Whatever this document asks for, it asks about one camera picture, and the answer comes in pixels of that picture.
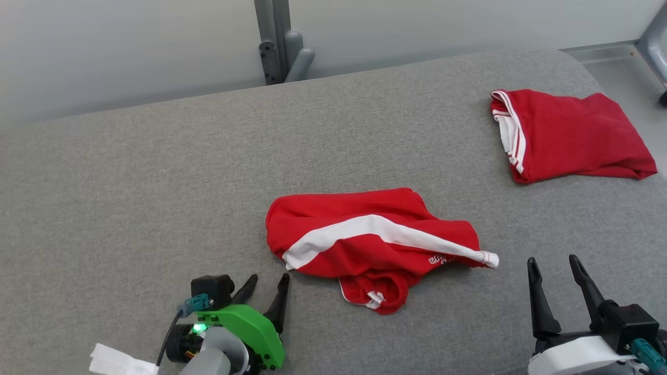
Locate black cable teal plug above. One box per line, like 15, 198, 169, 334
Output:
156, 293, 211, 368
629, 339, 667, 373

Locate red shorts with white stripe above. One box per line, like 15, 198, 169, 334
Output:
265, 187, 500, 316

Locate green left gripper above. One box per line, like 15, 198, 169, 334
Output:
197, 273, 291, 371

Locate black left cable teal plug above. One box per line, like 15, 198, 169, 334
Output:
156, 293, 211, 368

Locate white left cable label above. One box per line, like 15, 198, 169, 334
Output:
90, 343, 160, 375

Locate red basketball jersey number 23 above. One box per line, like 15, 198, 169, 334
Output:
490, 89, 659, 185

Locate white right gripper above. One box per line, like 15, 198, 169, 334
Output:
527, 254, 637, 375

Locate grey wheeled stand leg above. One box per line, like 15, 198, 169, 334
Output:
635, 0, 667, 108

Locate grey fabric sofa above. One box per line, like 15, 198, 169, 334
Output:
0, 48, 667, 375

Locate black right cable teal plug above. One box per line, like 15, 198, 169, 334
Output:
629, 339, 667, 373

